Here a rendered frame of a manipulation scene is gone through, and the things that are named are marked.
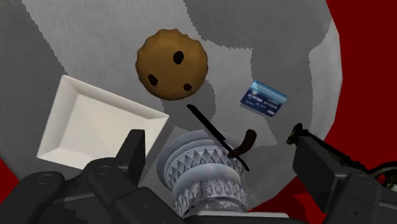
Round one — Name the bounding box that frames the blue bank card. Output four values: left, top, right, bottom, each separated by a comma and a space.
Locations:
239, 80, 288, 118

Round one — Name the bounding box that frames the white square plate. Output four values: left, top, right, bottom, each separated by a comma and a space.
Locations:
36, 74, 170, 171

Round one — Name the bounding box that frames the round grey table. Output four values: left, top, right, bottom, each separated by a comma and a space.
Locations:
0, 0, 344, 216

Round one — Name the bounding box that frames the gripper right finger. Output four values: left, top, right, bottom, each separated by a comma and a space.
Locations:
285, 122, 397, 224

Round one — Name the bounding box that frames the brown curved handle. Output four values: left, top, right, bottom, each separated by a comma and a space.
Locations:
227, 129, 258, 159

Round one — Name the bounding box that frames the grey patterned vase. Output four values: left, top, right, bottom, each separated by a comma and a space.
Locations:
156, 129, 249, 218

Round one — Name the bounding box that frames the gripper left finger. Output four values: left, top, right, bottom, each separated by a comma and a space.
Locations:
0, 129, 188, 224

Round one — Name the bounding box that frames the brown chocolate chip cookie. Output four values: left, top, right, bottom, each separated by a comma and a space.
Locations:
135, 28, 209, 101

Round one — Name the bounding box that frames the thin black stick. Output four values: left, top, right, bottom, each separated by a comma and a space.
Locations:
186, 104, 251, 172

